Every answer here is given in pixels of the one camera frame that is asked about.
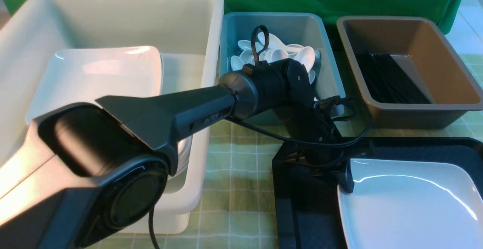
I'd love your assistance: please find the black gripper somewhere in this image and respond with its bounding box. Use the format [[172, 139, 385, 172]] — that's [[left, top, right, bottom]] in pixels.
[[281, 96, 355, 194]]

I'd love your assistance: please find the white square rice plate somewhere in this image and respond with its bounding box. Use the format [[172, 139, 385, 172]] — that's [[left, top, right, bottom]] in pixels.
[[338, 158, 483, 249]]

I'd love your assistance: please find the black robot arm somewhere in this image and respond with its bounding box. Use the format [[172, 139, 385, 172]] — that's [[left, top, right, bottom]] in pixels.
[[1, 58, 355, 249]]

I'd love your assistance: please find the top white stacked square plate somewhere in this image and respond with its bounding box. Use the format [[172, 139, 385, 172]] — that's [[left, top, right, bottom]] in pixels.
[[25, 46, 163, 124]]

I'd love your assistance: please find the black serving tray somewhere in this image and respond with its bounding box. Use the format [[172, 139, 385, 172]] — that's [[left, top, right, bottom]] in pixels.
[[271, 137, 482, 249]]

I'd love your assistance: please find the black chopsticks pile in bin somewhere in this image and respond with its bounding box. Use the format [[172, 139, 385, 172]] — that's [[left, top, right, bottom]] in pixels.
[[355, 52, 431, 104]]

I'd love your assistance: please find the green checked tablecloth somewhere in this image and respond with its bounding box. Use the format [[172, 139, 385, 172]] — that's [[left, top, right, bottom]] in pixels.
[[87, 54, 483, 249]]

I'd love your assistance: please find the brown plastic bin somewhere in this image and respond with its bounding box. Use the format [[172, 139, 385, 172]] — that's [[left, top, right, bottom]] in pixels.
[[337, 16, 482, 129]]

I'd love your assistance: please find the white spoon top of pile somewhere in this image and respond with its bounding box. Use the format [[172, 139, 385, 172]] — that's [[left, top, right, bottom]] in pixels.
[[257, 32, 304, 54]]

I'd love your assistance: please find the teal plastic bin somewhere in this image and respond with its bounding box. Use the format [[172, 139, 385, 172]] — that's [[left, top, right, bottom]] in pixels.
[[219, 12, 346, 126]]

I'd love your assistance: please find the large white plastic tub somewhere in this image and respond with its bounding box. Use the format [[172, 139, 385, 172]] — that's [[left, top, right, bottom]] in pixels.
[[0, 0, 225, 235]]

